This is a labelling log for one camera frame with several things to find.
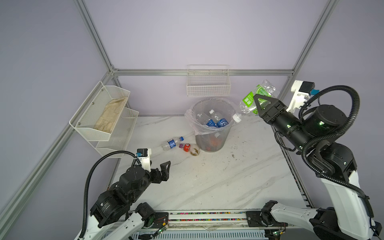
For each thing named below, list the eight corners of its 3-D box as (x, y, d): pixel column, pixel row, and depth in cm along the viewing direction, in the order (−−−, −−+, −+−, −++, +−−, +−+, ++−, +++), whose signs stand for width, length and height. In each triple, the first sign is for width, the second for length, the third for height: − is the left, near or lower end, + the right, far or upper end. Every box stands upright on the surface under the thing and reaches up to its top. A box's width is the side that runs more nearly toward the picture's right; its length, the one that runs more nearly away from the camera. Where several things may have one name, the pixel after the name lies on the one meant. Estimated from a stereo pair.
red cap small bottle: (179, 149, 102) (178, 145, 98) (183, 142, 106) (183, 139, 102) (196, 156, 98) (196, 153, 95) (200, 149, 102) (200, 145, 98)
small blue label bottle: (164, 153, 100) (163, 148, 96) (162, 147, 103) (160, 143, 99) (185, 143, 105) (184, 139, 101) (182, 138, 108) (181, 134, 104)
